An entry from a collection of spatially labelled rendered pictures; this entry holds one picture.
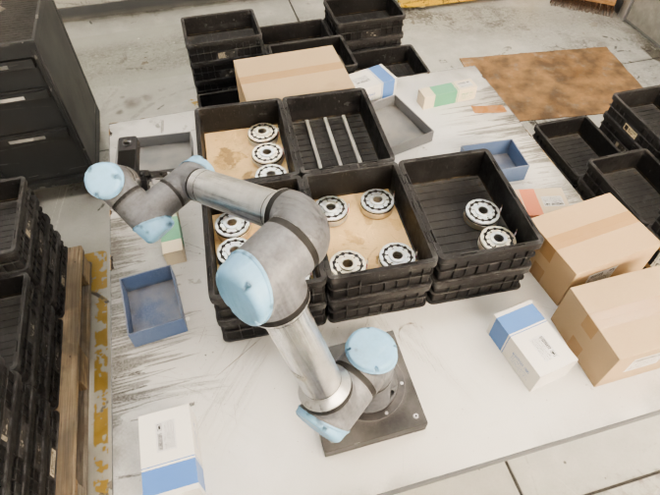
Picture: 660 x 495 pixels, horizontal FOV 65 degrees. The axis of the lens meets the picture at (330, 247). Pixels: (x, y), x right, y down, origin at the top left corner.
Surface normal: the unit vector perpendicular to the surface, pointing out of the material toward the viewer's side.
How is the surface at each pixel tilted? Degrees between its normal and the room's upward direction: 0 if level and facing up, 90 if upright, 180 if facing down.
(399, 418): 4
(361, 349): 4
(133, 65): 0
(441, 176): 90
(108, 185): 44
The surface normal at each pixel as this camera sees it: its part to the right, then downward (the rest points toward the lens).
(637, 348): 0.00, -0.63
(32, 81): 0.26, 0.75
